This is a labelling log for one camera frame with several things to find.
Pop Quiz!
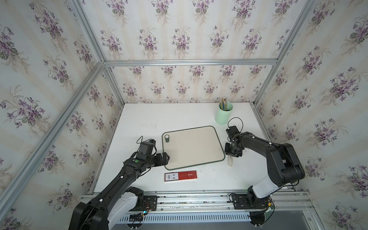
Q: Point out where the aluminium mounting rail frame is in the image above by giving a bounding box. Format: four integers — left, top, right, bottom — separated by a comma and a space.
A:
144, 189, 315, 214

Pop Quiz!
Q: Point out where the mint green pencil cup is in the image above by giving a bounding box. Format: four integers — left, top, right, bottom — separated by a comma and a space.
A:
215, 102, 233, 125

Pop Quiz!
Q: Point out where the red rectangular box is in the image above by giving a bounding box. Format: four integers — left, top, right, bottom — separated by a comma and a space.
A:
164, 171, 197, 183

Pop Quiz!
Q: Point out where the beige green-rimmed cutting board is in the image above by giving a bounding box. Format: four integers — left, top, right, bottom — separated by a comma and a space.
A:
162, 126, 225, 171

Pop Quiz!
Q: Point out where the white cleaver knife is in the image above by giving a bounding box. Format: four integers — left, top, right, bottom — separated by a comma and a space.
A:
227, 155, 233, 167

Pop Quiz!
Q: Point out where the coloured pencils bundle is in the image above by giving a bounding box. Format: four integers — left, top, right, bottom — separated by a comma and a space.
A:
220, 98, 227, 111

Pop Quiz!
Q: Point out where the white vented strip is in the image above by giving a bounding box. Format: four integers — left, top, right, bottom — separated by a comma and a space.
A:
117, 212, 251, 224

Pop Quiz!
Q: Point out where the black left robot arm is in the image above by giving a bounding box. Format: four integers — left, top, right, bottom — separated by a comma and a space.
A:
69, 139, 170, 230

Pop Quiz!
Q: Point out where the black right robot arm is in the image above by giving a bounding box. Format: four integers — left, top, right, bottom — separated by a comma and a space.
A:
225, 126, 305, 202

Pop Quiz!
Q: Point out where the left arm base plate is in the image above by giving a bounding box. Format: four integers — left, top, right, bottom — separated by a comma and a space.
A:
130, 195, 158, 212

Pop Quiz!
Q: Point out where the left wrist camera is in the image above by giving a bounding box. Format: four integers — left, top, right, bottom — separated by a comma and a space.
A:
142, 139, 156, 146

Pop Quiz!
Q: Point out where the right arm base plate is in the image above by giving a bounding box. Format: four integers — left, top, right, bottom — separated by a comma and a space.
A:
229, 193, 272, 210

